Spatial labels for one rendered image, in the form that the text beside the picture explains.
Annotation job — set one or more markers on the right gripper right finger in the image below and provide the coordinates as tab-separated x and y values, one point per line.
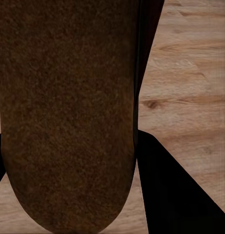
174	202

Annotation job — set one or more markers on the sandal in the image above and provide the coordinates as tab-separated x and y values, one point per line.
70	77

